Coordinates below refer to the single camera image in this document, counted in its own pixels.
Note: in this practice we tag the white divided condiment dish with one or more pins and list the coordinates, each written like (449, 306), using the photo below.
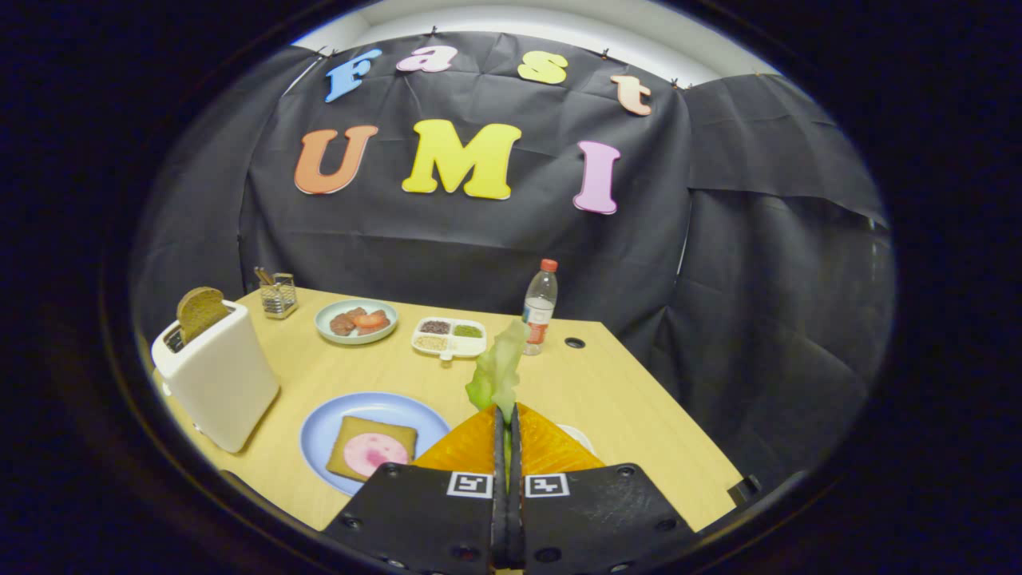
(449, 345)

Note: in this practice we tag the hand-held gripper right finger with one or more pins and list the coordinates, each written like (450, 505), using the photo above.
(591, 519)

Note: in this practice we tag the clear water bottle red cap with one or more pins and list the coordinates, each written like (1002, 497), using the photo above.
(539, 311)

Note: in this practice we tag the brown toast slice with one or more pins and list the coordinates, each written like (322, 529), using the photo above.
(200, 311)

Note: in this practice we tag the pale green round plate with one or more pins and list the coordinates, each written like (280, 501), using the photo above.
(329, 311)

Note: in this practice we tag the pink ham slice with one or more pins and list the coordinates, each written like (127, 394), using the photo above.
(375, 454)

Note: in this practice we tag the blue round plate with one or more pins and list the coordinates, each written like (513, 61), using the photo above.
(319, 431)

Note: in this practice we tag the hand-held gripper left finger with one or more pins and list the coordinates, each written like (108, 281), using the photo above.
(423, 519)

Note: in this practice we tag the square bread slice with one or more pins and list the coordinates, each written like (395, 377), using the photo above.
(343, 447)

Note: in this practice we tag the black backdrop cloth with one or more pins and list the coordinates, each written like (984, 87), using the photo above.
(447, 247)

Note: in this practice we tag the brown meat piece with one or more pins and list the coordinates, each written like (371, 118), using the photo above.
(342, 325)
(356, 312)

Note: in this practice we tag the green lettuce leaf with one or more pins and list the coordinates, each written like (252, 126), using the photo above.
(499, 371)

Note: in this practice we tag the red tomato slice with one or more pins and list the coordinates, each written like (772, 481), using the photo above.
(372, 320)

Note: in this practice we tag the white toaster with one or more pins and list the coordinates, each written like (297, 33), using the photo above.
(223, 383)

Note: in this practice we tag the white square plate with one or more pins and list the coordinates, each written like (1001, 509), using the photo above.
(579, 438)

